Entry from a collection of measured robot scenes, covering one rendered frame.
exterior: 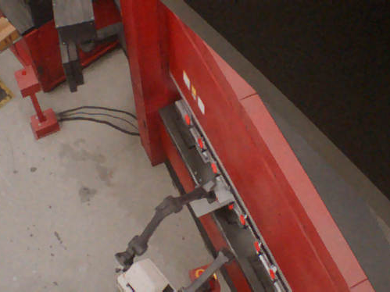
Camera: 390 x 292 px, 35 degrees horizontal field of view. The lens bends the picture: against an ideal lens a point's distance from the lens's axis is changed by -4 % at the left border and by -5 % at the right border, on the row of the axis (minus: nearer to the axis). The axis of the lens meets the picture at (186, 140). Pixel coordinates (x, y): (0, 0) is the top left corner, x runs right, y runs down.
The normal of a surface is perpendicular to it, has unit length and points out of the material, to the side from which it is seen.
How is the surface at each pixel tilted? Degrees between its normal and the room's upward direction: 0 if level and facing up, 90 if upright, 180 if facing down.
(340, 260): 0
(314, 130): 90
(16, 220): 0
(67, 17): 0
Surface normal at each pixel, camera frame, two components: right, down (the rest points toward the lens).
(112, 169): -0.01, -0.48
